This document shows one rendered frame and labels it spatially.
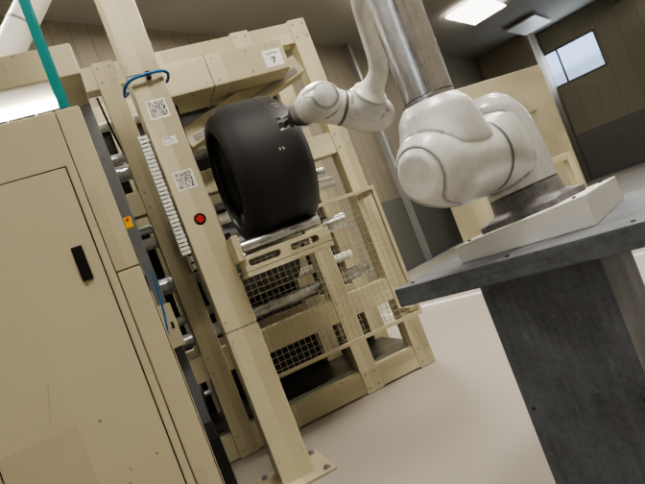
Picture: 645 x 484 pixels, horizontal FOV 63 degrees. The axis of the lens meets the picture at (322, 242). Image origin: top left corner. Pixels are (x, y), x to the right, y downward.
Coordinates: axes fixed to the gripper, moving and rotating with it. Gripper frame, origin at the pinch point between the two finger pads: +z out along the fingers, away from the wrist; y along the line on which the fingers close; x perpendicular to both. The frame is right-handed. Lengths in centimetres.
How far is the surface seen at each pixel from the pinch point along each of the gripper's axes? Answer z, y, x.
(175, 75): 64, 19, -40
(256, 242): 18.3, 18.5, 36.8
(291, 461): 14, 34, 119
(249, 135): 12.2, 9.8, -1.0
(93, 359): -58, 76, 41
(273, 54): 64, -28, -39
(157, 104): 35, 34, -24
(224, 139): 18.3, 17.6, -2.8
